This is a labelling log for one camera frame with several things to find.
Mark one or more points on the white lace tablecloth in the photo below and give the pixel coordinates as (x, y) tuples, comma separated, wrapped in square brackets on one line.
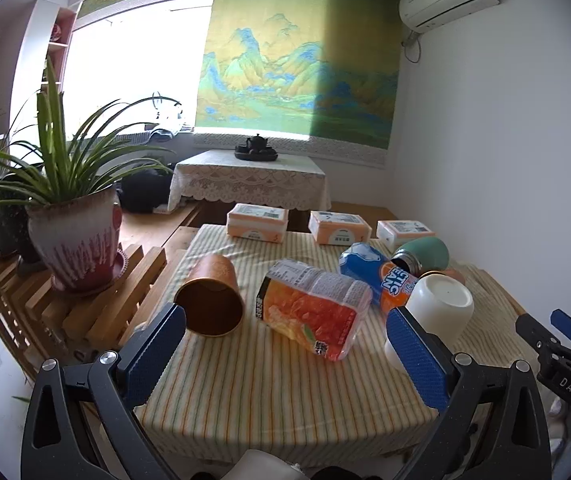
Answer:
[(245, 177)]

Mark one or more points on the kettle on windowsill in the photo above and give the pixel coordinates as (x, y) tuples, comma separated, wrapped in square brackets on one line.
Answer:
[(169, 112)]

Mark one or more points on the wooden slatted plant stand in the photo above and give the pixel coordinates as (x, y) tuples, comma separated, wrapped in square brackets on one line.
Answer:
[(110, 295)]

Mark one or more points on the black bag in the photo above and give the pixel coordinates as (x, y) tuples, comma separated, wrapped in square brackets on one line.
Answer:
[(143, 190)]

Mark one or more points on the orange white tissue pack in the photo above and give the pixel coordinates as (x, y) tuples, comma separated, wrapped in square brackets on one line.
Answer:
[(258, 222), (405, 230), (339, 227)]

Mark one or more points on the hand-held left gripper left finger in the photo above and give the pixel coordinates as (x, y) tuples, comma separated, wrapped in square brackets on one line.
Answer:
[(151, 357)]

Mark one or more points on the white cup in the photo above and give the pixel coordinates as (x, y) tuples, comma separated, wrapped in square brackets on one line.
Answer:
[(440, 307)]

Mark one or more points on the plant in dark pot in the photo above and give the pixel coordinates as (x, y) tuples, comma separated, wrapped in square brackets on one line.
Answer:
[(2, 220)]

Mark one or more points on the orange juice packet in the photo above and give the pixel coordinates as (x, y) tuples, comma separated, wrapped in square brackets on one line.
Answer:
[(310, 310)]

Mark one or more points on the green flask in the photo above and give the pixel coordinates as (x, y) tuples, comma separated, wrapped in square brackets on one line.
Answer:
[(428, 255)]

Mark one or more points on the brown paper cup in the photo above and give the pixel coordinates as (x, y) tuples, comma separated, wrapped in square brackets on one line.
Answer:
[(210, 295)]

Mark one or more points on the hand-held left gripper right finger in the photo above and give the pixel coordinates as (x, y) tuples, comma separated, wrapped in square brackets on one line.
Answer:
[(418, 355)]

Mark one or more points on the spider plant in glazed pot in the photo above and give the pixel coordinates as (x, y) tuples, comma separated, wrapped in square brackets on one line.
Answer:
[(72, 230)]

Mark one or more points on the blue orange soda bottle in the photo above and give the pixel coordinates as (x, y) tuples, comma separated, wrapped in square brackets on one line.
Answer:
[(373, 272)]

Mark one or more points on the pink wall shelf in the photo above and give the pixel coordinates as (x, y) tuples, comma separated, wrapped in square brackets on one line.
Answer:
[(57, 45)]

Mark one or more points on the landscape painting roller blind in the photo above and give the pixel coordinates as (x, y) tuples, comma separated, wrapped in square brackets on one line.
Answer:
[(300, 60)]

